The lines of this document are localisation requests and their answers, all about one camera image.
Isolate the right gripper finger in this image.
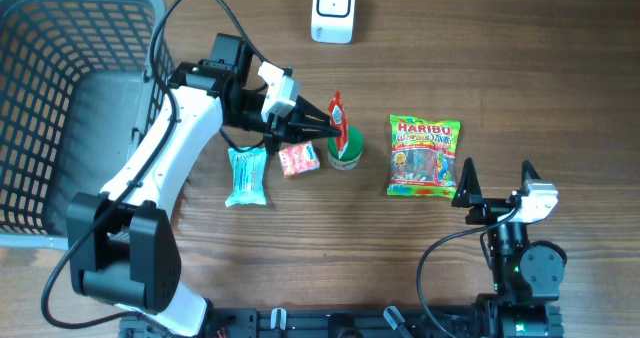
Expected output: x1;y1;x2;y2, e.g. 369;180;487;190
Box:
451;157;483;208
521;160;541;185

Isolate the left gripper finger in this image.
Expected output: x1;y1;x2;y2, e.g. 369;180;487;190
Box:
292;95;330;126
280;125;341;144

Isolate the small red white candy pack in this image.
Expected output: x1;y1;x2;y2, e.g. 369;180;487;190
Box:
278;141;320;178

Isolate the red snack stick packet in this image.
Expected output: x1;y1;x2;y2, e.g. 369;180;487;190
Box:
328;91;349;158

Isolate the teal tissue packet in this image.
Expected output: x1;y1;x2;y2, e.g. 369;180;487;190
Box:
225;148;268;207

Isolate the Haribo gummy bag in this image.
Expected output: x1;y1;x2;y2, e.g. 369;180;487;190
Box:
386;115;461;198

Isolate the green lid jar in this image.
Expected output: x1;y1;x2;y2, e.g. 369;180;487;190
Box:
328;126;364;170

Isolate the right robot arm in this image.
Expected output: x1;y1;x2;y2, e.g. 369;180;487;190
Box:
452;158;567;338

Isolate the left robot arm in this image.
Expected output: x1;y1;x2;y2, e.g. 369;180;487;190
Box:
67;34;338;337

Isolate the white barcode scanner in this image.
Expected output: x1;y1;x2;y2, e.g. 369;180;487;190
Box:
311;0;356;44

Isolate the grey plastic shopping basket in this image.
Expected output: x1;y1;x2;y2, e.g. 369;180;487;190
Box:
1;0;174;250

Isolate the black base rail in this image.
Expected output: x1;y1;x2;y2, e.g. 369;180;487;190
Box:
118;305;565;338

